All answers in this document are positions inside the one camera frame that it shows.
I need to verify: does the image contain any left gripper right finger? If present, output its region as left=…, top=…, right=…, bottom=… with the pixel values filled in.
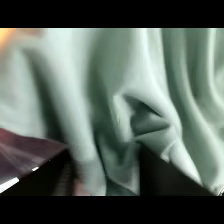
left=138, top=143, right=215, bottom=197

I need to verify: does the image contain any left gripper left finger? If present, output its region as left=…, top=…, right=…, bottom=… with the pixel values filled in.
left=1, top=149, right=78, bottom=197

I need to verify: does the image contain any pale green shirt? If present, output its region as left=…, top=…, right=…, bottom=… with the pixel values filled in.
left=0, top=28, right=224, bottom=197

